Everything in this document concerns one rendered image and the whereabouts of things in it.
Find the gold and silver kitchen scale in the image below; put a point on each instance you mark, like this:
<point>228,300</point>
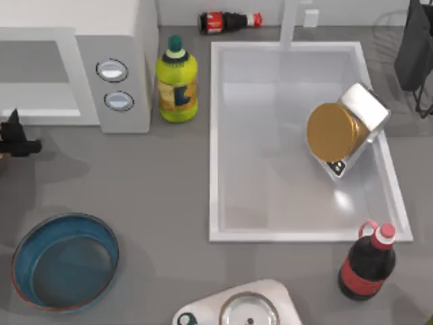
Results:
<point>333,132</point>

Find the white kitchen scale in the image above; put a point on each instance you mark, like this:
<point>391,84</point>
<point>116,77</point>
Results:
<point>236,304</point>

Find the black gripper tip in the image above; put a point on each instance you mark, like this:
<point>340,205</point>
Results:
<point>17,144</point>

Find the white sink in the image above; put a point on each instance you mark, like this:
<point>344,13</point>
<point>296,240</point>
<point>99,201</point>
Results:
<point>270,142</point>

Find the round grey microwave knob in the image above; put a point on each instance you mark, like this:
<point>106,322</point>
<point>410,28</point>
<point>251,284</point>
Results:
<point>118,100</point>
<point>112,70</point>

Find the small white block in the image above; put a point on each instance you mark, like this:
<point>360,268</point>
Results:
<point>311,18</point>

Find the green bottle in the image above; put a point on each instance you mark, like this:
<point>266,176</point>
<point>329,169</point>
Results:
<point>176,88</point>

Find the tall white tap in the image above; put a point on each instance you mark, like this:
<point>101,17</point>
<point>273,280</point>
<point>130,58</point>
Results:
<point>289,23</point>

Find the blue bowl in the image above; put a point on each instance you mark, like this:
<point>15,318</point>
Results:
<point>66,262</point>

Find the black angular frame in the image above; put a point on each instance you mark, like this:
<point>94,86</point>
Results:
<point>411,50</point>

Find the pale microwave oven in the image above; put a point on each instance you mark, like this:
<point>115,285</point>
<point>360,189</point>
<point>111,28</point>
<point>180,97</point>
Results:
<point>118,40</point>

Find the dark cola bottle red cap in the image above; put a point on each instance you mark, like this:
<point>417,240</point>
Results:
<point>223,21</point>

